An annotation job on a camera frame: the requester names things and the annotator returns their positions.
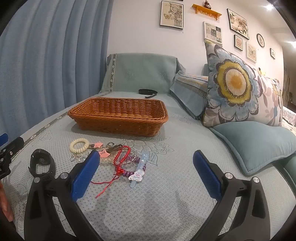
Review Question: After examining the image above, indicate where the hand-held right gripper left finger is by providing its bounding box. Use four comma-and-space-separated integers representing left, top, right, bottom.
24, 150, 105, 241

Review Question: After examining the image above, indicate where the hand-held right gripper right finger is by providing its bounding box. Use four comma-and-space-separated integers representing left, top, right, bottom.
192, 150, 277, 241

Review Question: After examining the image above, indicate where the clear spiral hair tie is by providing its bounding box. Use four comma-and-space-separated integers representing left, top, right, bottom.
99, 151, 133, 166

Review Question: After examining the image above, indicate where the cream spiral hair tie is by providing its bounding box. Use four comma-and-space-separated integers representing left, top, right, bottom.
69, 138, 90, 153

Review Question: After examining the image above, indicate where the black watch strap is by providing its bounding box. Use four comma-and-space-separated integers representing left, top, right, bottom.
28, 149, 56, 181

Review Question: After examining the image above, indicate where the red string bracelet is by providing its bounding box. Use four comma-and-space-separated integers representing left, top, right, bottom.
90, 146, 131, 199

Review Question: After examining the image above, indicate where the purple spiral hair tie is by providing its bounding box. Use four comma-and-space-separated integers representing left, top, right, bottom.
116, 155, 147, 179

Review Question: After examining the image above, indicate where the brown wicker basket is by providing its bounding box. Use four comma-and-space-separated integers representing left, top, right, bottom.
68, 97, 169, 137

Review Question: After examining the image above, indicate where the person's left hand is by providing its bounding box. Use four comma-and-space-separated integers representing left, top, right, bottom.
0, 180, 14, 223

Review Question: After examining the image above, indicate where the teal covered sofa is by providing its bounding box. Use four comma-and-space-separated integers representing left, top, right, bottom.
0, 53, 296, 241

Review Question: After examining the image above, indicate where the plain teal cushion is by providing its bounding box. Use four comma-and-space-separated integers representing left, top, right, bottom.
209, 121, 296, 177

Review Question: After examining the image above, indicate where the blue curtain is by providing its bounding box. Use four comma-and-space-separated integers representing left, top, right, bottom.
0, 0, 114, 149

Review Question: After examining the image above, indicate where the striped teal back cushion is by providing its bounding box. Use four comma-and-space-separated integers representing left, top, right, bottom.
170, 70, 210, 119

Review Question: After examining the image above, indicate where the small floral pillow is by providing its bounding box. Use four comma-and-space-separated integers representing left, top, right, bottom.
254, 75, 284, 127

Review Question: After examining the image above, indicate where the large floral pillow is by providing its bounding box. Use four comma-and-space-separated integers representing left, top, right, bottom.
203, 40, 264, 128

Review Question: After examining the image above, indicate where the light framed butterfly picture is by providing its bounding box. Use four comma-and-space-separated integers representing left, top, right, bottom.
245, 41, 258, 63

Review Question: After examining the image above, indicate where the small black framed picture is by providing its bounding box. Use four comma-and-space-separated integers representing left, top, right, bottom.
233, 34, 244, 52

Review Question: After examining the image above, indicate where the white framed collage picture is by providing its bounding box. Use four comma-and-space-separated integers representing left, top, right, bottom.
203, 21, 223, 45

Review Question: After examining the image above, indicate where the black framed flower picture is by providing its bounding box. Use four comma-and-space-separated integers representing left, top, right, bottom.
227, 9, 250, 40

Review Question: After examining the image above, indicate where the black framed butterfly picture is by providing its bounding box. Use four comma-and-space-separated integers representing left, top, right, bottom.
159, 0, 184, 29

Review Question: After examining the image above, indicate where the orange wall shelf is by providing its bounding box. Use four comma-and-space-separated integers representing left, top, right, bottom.
192, 4, 222, 20

